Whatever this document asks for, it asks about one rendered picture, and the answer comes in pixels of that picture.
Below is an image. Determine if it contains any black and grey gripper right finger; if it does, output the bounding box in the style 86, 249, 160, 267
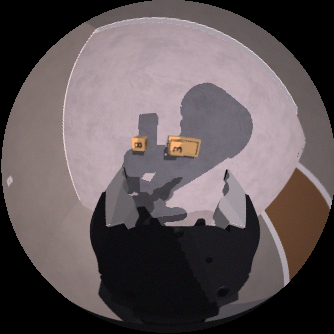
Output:
213, 169, 260, 274

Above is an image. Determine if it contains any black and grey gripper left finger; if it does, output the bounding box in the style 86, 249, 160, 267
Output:
90, 167, 139, 274

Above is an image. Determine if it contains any brown rectangular tray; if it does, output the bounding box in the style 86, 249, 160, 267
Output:
168, 135, 201, 157

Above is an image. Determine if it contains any wooden calendar cube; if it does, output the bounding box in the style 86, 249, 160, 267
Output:
170, 139, 185, 156
132, 136, 148, 151

